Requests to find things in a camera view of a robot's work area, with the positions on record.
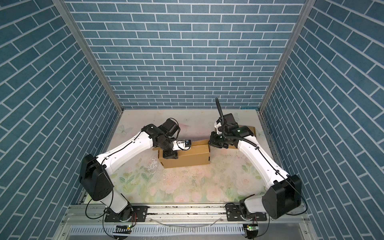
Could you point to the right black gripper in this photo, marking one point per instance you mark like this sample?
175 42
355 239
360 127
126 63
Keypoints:
213 142

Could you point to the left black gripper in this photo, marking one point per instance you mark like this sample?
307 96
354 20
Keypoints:
173 154

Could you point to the cardboard box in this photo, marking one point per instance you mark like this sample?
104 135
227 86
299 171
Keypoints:
199 154
241 133

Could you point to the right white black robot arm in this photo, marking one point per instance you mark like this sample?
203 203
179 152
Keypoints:
283 191

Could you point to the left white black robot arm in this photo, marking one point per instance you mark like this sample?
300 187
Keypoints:
96 172

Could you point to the right green circuit board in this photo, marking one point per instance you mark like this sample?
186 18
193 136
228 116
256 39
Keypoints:
251 228

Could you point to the green circuit board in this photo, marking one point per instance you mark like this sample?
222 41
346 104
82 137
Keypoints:
122 229
251 228

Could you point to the left green circuit board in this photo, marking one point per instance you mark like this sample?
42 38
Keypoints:
122 229

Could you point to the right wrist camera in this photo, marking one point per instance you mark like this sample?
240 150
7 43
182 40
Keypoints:
218 128

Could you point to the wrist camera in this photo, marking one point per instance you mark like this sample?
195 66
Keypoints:
183 145
218 128

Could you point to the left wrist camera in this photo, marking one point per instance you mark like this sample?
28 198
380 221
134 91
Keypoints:
183 145

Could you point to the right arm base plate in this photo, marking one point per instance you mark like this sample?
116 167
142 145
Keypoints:
238 212

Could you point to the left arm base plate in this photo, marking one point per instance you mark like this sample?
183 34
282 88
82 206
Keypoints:
131 214

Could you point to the aluminium mounting rail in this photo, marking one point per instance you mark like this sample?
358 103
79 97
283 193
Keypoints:
189 221

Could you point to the left aluminium corner post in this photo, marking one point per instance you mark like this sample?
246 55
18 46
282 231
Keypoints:
77 34

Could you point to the aluminium corner post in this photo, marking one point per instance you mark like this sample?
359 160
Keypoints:
77 34
304 14

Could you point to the right aluminium corner post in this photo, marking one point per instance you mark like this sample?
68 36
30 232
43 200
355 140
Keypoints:
304 14

